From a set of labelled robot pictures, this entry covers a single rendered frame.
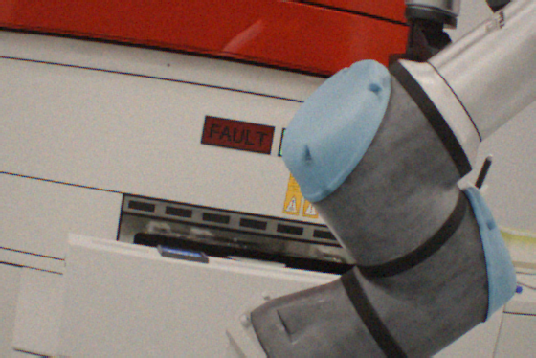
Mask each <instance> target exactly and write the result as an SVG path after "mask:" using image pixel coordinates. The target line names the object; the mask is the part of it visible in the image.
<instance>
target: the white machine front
mask: <svg viewBox="0 0 536 358"><path fill-rule="evenodd" d="M327 80H328V78H323V77H318V76H312V75H307V74H302V73H297V72H291V71H285V70H281V69H276V68H271V67H265V66H260V65H255V64H249V63H244V62H238V61H236V62H233V61H228V60H223V59H218V58H213V57H207V56H198V55H196V56H192V55H188V54H182V53H177V52H172V51H170V52H168V51H162V50H156V49H152V48H149V49H147V48H142V47H137V46H127V45H123V44H118V43H117V44H112V43H108V42H98V41H94V40H84V39H80V38H78V39H75V38H71V37H61V36H52V35H48V34H46V35H44V34H31V33H22V32H15V31H6V30H2V31H1V30H0V262H5V263H9V264H16V265H22V266H27V267H28V268H33V269H38V270H44V271H50V272H56V273H58V274H61V275H63V267H64V262H65V261H64V257H65V252H66V246H67V234H69V233H71V234H77V235H88V236H93V237H99V238H103V239H106V240H111V241H119V229H120V224H121V219H122V214H124V213H126V214H131V215H138V216H143V217H149V218H155V219H162V220H168V221H173V222H180V223H186V224H192V225H198V226H205V227H211V228H217V229H223V230H230V231H237V232H242V233H247V234H252V235H266V234H260V233H253V232H247V231H240V230H237V229H235V228H228V227H222V226H215V225H210V224H203V223H197V222H190V221H185V220H178V219H171V218H166V217H160V216H154V215H147V214H142V213H131V212H125V211H124V210H123V206H124V197H125V196H131V197H137V198H142V199H148V200H154V201H161V202H166V203H172V204H178V205H184V206H191V207H196V208H203V209H209V210H214V211H216V212H222V213H233V214H239V215H246V216H251V217H258V218H264V219H271V220H277V221H282V222H289V223H301V224H307V225H314V226H320V227H326V228H329V227H328V226H327V225H326V223H325V222H324V220H323V219H322V217H321V216H320V215H319V218H314V217H306V216H302V211H303V204H304V198H303V197H302V200H301V209H300V214H299V216H295V215H289V214H283V213H282V212H283V207H284V202H285V196H286V192H287V187H288V182H289V176H290V171H289V169H288V167H287V166H286V164H285V163H284V161H283V158H282V154H280V153H281V145H282V139H283V136H284V131H286V129H287V127H288V125H289V124H290V123H291V121H292V119H293V117H294V116H295V114H296V113H297V111H298V110H299V109H300V107H301V106H302V105H303V103H304V102H305V100H306V99H307V98H308V97H309V96H310V95H311V94H312V93H313V92H315V91H316V90H317V89H318V88H319V87H320V86H321V85H322V84H323V83H324V82H326V81H327ZM207 118H211V119H217V120H221V121H227V122H233V123H244V124H249V125H255V126H261V127H266V128H272V129H273V132H272V138H271V143H270V148H269V152H267V151H261V150H255V149H250V148H244V147H238V146H232V145H216V144H210V143H204V136H205V130H206V124H207ZM267 236H273V237H279V238H286V239H292V240H298V241H305V242H311V243H318V244H323V245H329V246H335V247H342V246H341V245H340V244H333V243H327V242H321V241H316V240H309V239H303V238H296V237H291V236H284V235H272V234H268V235H267ZM342 248H343V247H342Z"/></svg>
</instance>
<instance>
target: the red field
mask: <svg viewBox="0 0 536 358"><path fill-rule="evenodd" d="M272 132H273V129H272V128H266V127H261V126H255V125H249V124H244V123H233V122H227V121H221V120H217V119H211V118H207V124H206V130H205V136H204V143H210V144H216V145H232V146H238V147H244V148H250V149H255V150H261V151H267V152H269V148H270V143H271V138H272Z"/></svg>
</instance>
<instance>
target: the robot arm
mask: <svg viewBox="0 0 536 358"><path fill-rule="evenodd" d="M484 1H485V2H486V3H487V5H488V7H489V8H490V10H492V12H493V13H494V14H493V15H490V17H489V18H487V19H485V20H484V22H483V21H482V22H481V23H480V24H479V25H478V26H477V27H475V28H473V29H472V30H471V31H470V32H467V33H466V34H465V35H463V36H462V37H460V38H459V39H458V40H456V41H455V42H454V43H453V41H452V39H451V37H450V36H449V35H448V34H447V33H446V32H444V31H443V29H452V30H455V29H456V28H457V25H458V23H457V19H456V17H458V16H459V15H460V4H461V0H405V2H404V4H405V6H407V7H406V8H404V10H405V11H404V18H405V19H406V24H407V25H409V28H408V36H407V42H406V45H407V46H406V52H405V54H402V53H401V54H394V55H390V57H389V61H388V67H387V68H386V67H385V66H384V65H382V64H380V63H378V62H377V61H374V60H368V59H366V60H361V61H358V62H356V63H354V64H352V66H350V67H349V68H344V69H343V70H341V71H339V72H338V73H337V74H335V75H334V76H332V77H331V78H329V79H328V80H327V81H326V82H324V83H323V84H322V85H321V86H320V87H319V88H318V89H317V90H316V91H315V92H313V93H312V94H311V95H310V96H309V97H308V98H307V99H306V100H305V102H304V103H303V105H302V106H301V107H300V109H299V110H298V111H297V113H296V114H295V116H294V117H293V119H292V121H291V123H290V124H289V125H288V127H287V129H286V131H285V134H284V136H283V139H282V145H281V153H282V158H283V161H284V163H285V164H286V166H287V167H288V169H289V171H290V172H291V174H292V175H293V178H294V179H295V181H296V182H297V184H298V185H299V187H300V191H301V195H302V196H303V198H304V199H305V200H306V201H307V202H310V203H311V204H312V205H313V206H314V208H315V209H316V211H317V212H318V213H319V215H320V216H321V217H322V219H323V220H324V222H325V223H326V225H327V226H328V227H329V230H330V231H331V233H333V235H334V236H335V237H336V239H337V240H338V241H339V243H340V244H341V246H342V247H343V248H344V250H345V251H346V253H347V254H348V255H349V256H350V257H351V260H352V261H353V262H354V264H355V265H356V266H354V267H353V268H352V269H350V270H349V271H347V272H346V273H344V274H342V275H341V276H340V277H339V278H337V279H336V280H334V281H332V282H329V283H326V284H322V285H319V286H315V287H312V288H308V289H304V290H302V291H298V292H295V293H291V294H288V295H284V296H281V297H278V298H274V299H272V300H270V301H268V302H265V303H263V304H262V305H260V306H259V307H257V308H256V309H254V310H253V311H251V315H250V317H251V322H252V326H253V329H254V331H255V333H256V335H257V339H258V340H259V342H260V344H261V346H262V348H263V349H264V351H265V353H266V355H267V358H431V357H432V356H434V355H436V354H438V353H439V352H440V351H442V350H443V349H444V348H446V347H447V346H449V345H450V344H452V343H453V342H455V341H456V340H457V339H458V338H460V337H461V336H463V335H464V334H465V333H467V332H468V331H470V330H471V329H472V328H473V327H475V326H477V325H478V324H480V323H484V322H486V321H488V319H489V318H490V317H491V315H492V314H494V313H495V312H496V311H497V310H498V309H500V308H501V307H502V306H503V305H504V304H506V303H507V302H508V301H509V300H510V299H511V298H512V297H513V295H514V294H515V291H516V287H517V281H516V279H517V277H516V273H515V268H514V266H513V262H512V259H511V257H510V254H509V253H508V249H507V247H506V245H505V241H504V240H503V237H502V233H501V232H500V230H499V228H498V226H497V224H496V221H495V219H494V217H493V215H492V213H491V211H490V210H489V209H488V205H487V204H486V202H485V201H484V199H483V196H481V194H480V193H479V191H478V190H477V189H476V188H475V187H473V186H470V187H468V188H462V189H460V187H459V186H458V184H457V181H460V180H461V179H462V178H463V177H464V176H466V175H467V174H468V173H469V172H471V171H472V170H473V169H474V168H475V164H476V160H477V154H478V147H479V145H480V143H481V142H482V141H483V140H484V139H486V138H488V137H489V136H490V135H491V134H492V133H494V131H496V130H499V128H500V127H502V126H503V125H504V124H505V123H507V122H509V120H511V119H512V118H513V117H514V116H516V115H517V114H519V112H521V111H522V110H524V109H525V108H526V107H527V106H528V105H529V104H531V103H532V102H534V101H535V100H536V0H484Z"/></svg>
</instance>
